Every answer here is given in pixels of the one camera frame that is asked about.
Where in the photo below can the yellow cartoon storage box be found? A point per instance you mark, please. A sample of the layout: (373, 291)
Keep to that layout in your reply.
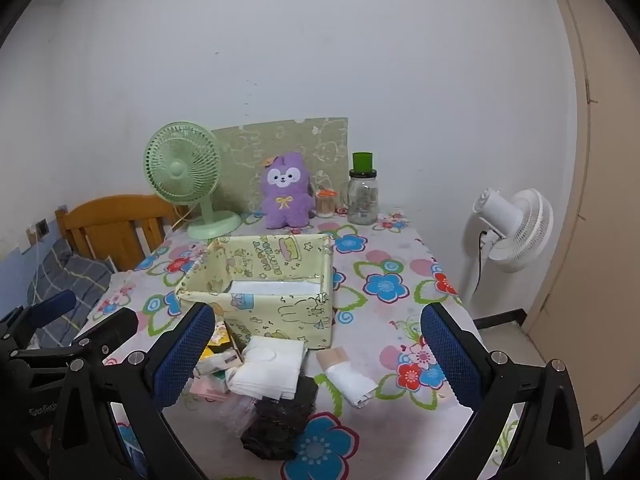
(269, 285)

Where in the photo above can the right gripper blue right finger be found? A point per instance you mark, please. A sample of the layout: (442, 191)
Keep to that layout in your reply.
(446, 340)

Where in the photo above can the white towel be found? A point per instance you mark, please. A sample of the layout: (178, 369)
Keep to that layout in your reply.
(270, 369)

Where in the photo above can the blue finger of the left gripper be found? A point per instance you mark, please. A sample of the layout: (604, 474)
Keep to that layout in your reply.
(41, 315)
(108, 335)

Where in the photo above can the white standing fan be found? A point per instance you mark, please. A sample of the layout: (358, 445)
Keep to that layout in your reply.
(516, 231)

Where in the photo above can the grey plaid bedding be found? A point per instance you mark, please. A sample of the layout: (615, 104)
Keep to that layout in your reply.
(62, 269)

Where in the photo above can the green desk fan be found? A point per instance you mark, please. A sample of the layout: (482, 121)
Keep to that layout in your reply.
(182, 163)

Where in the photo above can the beige wardrobe door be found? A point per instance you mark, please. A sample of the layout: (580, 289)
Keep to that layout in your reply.
(586, 312)

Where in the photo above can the cotton swab jar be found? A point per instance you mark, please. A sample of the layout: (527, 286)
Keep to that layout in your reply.
(325, 202)

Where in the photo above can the pink packet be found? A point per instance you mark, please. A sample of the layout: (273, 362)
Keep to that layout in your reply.
(210, 387)

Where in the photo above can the cartoon tissue pack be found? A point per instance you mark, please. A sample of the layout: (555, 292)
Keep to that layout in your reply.
(221, 343)

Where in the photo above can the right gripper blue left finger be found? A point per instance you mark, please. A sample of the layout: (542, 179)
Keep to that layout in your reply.
(177, 352)

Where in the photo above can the black plastic bag bundle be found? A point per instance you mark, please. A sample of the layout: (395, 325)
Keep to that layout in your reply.
(277, 425)

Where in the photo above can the wooden bed headboard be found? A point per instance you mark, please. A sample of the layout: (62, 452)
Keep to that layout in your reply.
(123, 228)

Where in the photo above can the white roll with beige band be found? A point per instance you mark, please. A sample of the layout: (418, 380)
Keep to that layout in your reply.
(355, 387)

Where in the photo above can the glass jar green lid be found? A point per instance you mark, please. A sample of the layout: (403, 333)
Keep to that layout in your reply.
(360, 193)

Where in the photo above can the purple plush toy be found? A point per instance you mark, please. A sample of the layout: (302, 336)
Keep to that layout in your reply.
(286, 198)

